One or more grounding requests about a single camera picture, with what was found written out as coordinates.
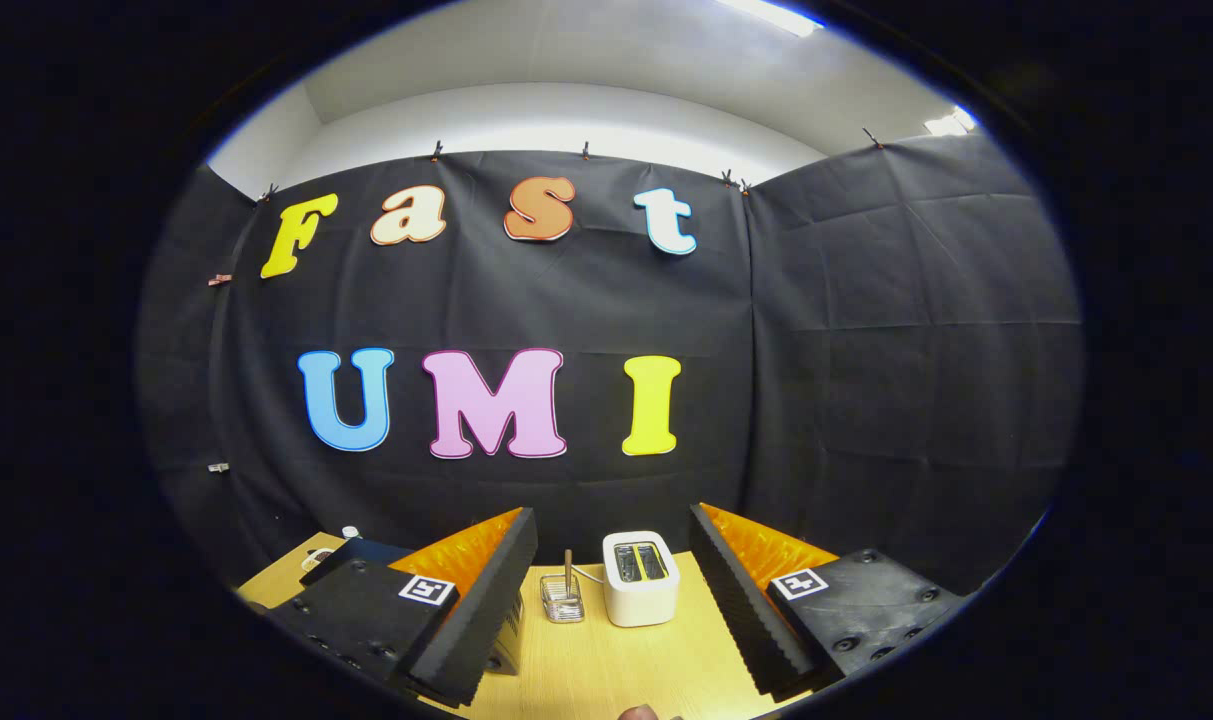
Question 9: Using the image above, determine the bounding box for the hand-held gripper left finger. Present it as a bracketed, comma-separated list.
[266, 506, 539, 709]

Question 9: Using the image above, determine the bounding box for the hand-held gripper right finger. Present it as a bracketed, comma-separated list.
[688, 502, 967, 701]

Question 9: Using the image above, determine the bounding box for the black toaster oven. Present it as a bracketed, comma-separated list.
[300, 537, 525, 677]

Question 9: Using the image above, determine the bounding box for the white toaster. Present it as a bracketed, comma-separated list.
[602, 530, 681, 628]

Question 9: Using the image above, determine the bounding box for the black backdrop cloth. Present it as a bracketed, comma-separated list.
[134, 133, 1085, 601]

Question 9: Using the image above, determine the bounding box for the small ceiling light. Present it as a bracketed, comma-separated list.
[924, 105, 979, 138]

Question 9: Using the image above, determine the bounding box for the small wire basket holder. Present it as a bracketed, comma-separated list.
[540, 572, 585, 624]

